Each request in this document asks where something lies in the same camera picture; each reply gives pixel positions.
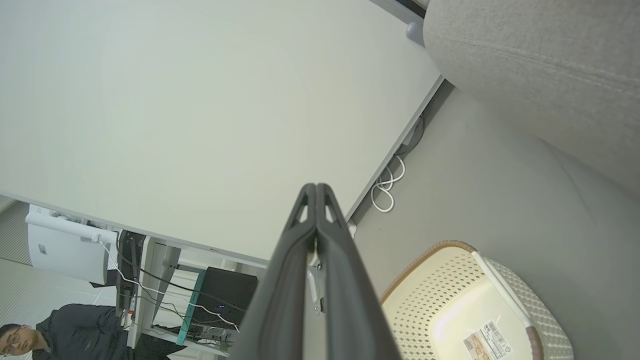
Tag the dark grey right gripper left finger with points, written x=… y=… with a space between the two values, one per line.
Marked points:
x=280 y=290

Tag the white floor appliance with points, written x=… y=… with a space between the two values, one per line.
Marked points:
x=65 y=245

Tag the cream perforated laundry basket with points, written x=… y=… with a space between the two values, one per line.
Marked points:
x=435 y=305

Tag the person in dark clothing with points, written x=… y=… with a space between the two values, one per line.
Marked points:
x=80 y=332

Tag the grey partition post with feet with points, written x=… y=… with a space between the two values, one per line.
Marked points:
x=415 y=31

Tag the white desk frame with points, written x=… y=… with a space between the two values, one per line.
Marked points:
x=150 y=280

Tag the grey fabric sofa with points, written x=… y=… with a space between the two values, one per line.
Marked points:
x=540 y=60

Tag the printed sticker label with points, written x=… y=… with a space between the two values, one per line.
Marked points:
x=487 y=342

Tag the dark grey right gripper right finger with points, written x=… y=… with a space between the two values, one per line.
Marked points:
x=350 y=300

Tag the black box with teal edge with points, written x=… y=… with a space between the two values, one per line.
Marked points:
x=225 y=295

